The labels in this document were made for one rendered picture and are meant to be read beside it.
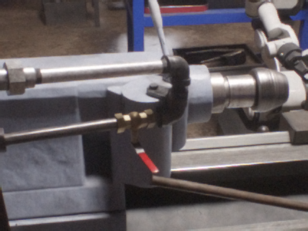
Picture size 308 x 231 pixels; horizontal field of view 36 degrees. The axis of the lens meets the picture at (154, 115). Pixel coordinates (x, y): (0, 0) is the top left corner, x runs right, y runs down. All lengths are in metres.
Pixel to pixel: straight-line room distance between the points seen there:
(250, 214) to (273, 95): 0.39
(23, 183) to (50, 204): 0.06
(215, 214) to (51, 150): 0.50
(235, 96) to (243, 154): 0.32
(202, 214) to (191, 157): 0.14
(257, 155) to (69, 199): 0.54
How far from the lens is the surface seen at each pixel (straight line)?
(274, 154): 1.23
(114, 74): 0.68
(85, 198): 0.87
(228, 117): 2.69
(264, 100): 0.92
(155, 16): 0.83
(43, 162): 0.86
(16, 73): 0.63
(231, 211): 1.21
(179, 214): 1.19
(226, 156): 1.20
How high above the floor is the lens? 1.52
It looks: 30 degrees down
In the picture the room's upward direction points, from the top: straight up
